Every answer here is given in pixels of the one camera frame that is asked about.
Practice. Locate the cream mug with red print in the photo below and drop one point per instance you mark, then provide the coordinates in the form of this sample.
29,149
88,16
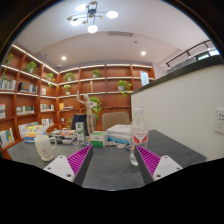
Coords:
43,148

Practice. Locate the branched ceiling lamp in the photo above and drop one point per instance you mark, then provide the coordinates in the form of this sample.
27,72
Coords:
92,15

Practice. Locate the stack of colourful books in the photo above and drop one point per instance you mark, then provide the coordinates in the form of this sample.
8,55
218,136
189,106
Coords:
31,131

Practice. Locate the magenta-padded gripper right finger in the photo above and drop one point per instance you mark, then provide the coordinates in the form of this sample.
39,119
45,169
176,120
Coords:
165,166

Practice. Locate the wooden artist mannequin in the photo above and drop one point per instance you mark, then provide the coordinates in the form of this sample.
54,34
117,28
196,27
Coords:
89,111

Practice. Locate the recessed ceiling spotlight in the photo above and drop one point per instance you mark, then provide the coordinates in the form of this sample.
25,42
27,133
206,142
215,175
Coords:
143,53
63,58

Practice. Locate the white wall socket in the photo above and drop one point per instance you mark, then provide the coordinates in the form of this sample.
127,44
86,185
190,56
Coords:
220,120

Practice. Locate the tan upholstered chair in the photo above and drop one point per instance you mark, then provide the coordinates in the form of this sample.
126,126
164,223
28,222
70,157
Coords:
115,120

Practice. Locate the wooden wall shelf unit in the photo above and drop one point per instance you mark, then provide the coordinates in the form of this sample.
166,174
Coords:
110,87

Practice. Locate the tall green and white carton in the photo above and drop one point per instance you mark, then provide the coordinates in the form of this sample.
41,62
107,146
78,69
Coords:
80,131

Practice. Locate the ceiling air vent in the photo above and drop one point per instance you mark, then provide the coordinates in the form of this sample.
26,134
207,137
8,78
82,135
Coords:
120,33

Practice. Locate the clear plastic water bottle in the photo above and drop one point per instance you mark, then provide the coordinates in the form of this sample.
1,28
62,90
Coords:
138,131

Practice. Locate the stack of white books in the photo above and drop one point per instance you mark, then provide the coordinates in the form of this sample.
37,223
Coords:
118,133

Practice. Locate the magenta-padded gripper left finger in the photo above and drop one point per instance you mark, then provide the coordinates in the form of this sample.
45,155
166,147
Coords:
61,166

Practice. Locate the green and white box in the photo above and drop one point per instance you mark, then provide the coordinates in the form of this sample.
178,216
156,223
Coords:
98,139

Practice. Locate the dark jacket on chair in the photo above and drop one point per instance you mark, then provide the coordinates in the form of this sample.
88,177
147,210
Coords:
79,120

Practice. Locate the stack of dark books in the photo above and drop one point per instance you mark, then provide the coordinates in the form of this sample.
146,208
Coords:
63,136

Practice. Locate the black track light rail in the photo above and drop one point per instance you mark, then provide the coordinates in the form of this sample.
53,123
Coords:
188,52

